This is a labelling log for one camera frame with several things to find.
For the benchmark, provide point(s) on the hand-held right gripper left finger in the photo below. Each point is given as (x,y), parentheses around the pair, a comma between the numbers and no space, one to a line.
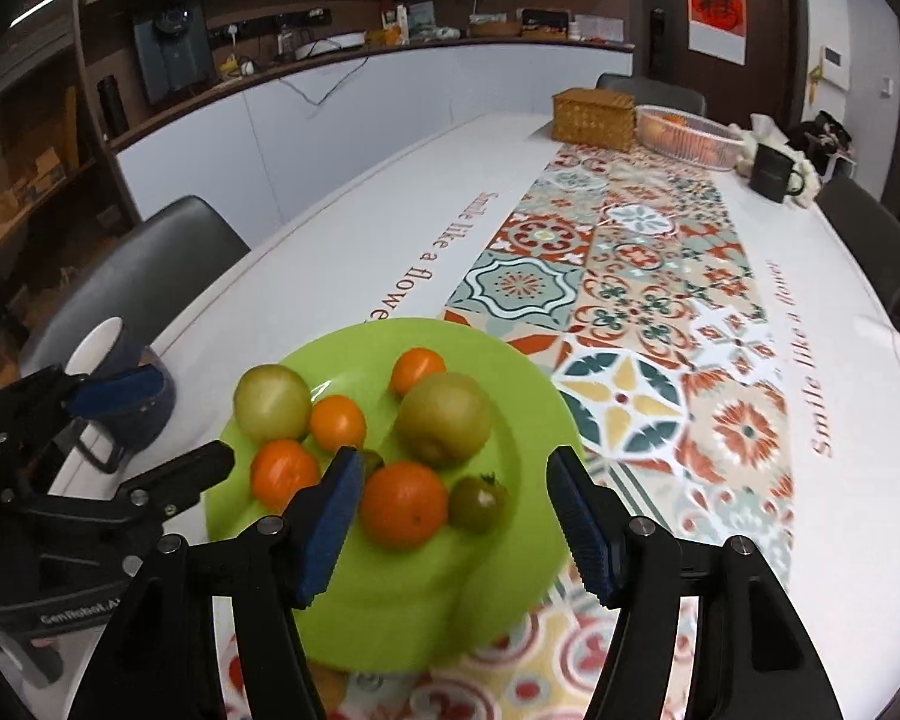
(330,532)

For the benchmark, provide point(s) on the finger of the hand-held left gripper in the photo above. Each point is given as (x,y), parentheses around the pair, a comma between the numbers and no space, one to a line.
(116,392)
(187,472)

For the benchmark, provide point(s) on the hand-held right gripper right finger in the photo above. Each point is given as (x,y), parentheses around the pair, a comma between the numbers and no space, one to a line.
(581,529)

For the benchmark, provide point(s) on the medium orange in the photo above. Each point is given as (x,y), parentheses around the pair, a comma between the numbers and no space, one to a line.
(281,472)

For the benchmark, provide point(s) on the large orange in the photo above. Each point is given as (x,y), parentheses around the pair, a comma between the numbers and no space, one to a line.
(405,502)

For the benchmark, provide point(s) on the small brownish fruit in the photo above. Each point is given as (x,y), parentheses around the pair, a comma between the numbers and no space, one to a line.
(373,461)

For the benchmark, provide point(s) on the green plate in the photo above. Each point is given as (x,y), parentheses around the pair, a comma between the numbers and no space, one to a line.
(420,585)

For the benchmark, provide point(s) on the green tomato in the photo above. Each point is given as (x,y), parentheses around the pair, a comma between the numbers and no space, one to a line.
(480,502)

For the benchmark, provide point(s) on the small orange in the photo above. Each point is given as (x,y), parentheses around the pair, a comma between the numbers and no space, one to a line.
(417,369)
(337,422)

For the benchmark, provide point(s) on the yellow pear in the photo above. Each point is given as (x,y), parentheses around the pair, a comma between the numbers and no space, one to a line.
(444,418)

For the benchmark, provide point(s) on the dark blue mug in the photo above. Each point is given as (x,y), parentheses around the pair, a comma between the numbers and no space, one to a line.
(135,420)

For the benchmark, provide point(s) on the grey chair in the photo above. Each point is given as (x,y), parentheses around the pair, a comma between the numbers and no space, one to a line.
(649,94)
(120,277)
(874,232)

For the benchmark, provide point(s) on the white patterned tablecloth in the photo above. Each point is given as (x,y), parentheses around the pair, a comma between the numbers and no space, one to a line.
(645,315)

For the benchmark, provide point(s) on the glass display cabinet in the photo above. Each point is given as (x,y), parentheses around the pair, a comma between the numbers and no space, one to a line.
(26,135)

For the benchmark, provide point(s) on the black thermos bottle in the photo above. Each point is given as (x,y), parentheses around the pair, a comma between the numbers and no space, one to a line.
(112,105)

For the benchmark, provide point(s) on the black water dispenser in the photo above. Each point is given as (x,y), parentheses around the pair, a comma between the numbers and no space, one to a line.
(172,52)

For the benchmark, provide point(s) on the white kitchen counter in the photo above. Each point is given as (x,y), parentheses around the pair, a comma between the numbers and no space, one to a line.
(390,112)

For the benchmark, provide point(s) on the black mug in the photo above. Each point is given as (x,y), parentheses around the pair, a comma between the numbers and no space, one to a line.
(771,172)

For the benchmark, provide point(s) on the pink plastic basket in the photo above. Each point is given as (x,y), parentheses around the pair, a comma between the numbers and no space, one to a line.
(690,136)

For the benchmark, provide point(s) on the wicker basket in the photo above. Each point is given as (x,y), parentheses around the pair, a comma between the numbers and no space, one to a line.
(594,118)

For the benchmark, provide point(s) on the white crumpled cloth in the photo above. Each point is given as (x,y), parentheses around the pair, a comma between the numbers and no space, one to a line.
(784,139)

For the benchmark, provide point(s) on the yellow package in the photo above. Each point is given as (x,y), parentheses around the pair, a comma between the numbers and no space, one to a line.
(394,34)

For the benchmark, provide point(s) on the dark bag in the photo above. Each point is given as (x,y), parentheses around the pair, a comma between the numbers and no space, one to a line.
(831,139)

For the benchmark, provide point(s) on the white box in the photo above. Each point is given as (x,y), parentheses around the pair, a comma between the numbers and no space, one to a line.
(598,28)

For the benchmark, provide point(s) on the door lock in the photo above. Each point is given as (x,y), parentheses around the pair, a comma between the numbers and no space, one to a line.
(656,28)

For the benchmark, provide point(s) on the black box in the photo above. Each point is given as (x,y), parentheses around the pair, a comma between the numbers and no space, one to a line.
(546,19)

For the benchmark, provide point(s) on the dark wooden door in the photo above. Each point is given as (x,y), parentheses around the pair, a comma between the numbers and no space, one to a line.
(720,22)

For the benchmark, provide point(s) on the white intercom panel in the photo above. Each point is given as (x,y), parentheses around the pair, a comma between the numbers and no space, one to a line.
(832,67)

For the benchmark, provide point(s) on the white light switch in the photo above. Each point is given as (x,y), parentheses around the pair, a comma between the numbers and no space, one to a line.
(886,86)

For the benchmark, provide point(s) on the red and white wall poster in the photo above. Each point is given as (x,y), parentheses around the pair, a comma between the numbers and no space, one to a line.
(715,4)

